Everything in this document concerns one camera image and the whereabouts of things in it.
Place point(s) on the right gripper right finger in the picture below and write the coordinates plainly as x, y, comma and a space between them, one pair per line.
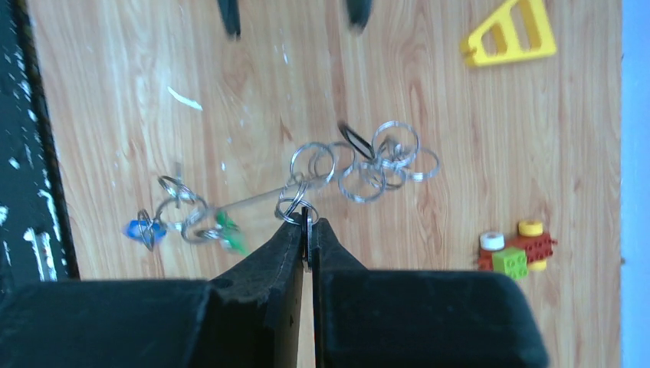
413, 318

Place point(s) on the black key tag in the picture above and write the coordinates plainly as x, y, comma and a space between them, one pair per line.
361, 145

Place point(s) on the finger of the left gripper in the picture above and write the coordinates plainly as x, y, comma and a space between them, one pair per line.
229, 10
358, 12

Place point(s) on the metal keyring with keys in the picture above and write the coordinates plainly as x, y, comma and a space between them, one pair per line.
400, 158

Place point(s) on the green key tag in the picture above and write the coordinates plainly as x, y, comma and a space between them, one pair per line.
230, 235

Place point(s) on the blue key tag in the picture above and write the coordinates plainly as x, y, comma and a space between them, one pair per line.
144, 232

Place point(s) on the red green toy block figure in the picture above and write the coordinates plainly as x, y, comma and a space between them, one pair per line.
528, 250

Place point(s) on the yellow triangular plastic piece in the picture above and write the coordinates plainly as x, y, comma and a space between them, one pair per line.
496, 41

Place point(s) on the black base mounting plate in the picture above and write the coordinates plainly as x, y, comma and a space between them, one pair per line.
36, 239

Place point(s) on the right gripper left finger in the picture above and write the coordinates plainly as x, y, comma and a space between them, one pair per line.
246, 317

